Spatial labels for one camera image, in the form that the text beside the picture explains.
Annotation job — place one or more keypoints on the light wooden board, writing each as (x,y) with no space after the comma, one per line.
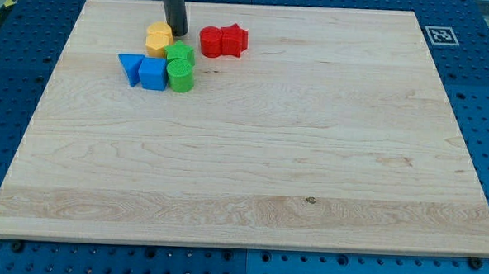
(331,133)

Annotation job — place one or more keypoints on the green cylinder block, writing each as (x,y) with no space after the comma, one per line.
(180,75)

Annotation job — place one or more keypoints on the red star block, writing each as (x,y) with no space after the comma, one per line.
(234,40)

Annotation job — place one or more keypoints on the red cylinder block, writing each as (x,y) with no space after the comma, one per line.
(210,41)

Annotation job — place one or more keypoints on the green star block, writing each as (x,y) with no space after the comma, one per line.
(179,50)

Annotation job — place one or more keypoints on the blue cube block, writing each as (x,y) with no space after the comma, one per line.
(152,73)

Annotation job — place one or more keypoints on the yellow hexagon block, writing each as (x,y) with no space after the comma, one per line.
(156,45)

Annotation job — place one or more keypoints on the yellow round block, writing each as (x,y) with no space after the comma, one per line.
(159,28)

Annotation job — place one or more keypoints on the blue triangle block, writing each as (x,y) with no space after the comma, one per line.
(131,64)

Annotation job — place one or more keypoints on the white fiducial marker tag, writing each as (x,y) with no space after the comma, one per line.
(441,35)

